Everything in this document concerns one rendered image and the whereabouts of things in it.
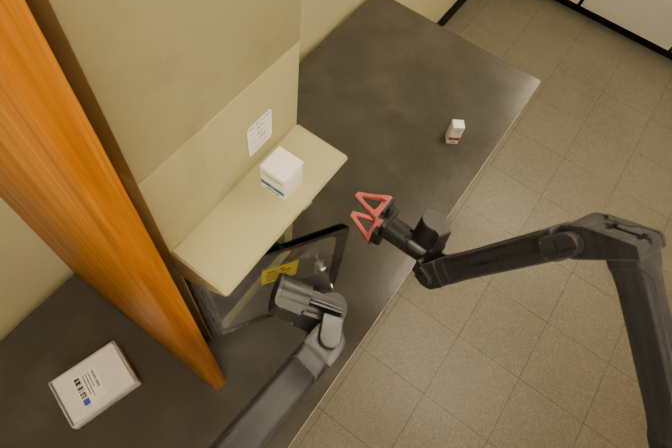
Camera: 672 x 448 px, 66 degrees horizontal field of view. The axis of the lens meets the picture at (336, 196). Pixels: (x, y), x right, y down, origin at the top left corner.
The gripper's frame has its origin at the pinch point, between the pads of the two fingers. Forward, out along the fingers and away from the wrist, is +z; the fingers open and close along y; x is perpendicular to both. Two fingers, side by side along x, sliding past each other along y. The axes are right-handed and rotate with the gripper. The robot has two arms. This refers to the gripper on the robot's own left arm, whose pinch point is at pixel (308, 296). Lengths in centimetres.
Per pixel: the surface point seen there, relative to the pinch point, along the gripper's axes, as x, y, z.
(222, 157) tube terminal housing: -10.7, -28.1, -27.6
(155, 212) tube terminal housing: -21.6, -22.6, -32.3
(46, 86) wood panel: -23, -29, -71
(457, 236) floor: 101, 17, 128
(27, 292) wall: -60, -17, 39
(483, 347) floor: 86, 64, 106
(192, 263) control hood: -19.2, -14.3, -22.6
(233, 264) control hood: -13.5, -12.3, -23.6
